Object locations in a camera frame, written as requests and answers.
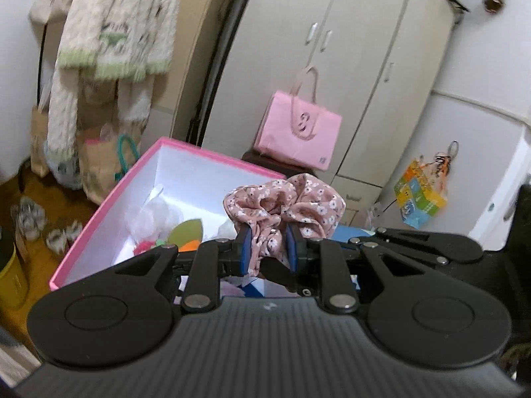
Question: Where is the pink tote bag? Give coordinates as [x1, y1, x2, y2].
[253, 66, 343, 171]

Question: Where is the fluffy cream green-trimmed cardigan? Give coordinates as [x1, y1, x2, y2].
[57, 0, 186, 82]

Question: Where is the pink cardboard box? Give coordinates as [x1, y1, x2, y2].
[48, 135, 288, 296]

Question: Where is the green plush leaf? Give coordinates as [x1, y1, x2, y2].
[167, 219, 205, 245]

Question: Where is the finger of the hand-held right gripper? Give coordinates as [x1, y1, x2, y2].
[261, 256, 321, 298]
[374, 227, 485, 266]

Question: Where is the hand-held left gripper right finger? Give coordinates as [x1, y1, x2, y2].
[285, 223, 441, 314]

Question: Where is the white door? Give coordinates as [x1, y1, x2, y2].
[468, 123, 531, 254]

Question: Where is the yellow bin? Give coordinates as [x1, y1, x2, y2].
[0, 227, 31, 310]

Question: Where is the pink fuzzy ball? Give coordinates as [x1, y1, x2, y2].
[133, 238, 157, 256]

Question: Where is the black suitcase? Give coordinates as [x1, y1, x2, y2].
[241, 151, 329, 182]

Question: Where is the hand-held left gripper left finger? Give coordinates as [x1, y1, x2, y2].
[101, 225, 254, 314]

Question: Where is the paper bag with teal handles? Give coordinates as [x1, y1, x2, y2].
[78, 130, 142, 207]

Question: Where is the tall beige cabinet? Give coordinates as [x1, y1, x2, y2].
[140, 0, 234, 147]

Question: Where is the brown paper bag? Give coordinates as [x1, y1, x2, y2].
[30, 105, 53, 177]

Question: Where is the blue tissue pack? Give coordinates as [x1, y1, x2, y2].
[243, 277, 267, 300]

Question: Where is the pink floral scrunchie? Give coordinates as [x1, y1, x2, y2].
[223, 173, 346, 277]

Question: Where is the fluffy grey slipper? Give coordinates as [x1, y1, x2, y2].
[45, 219, 84, 254]
[12, 198, 45, 242]

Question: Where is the light wood wardrobe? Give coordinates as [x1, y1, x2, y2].
[198, 0, 466, 225]

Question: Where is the white fluffy garment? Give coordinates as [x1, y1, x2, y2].
[45, 65, 155, 175]

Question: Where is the colourful gift bag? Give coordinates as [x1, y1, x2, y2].
[393, 140, 459, 230]

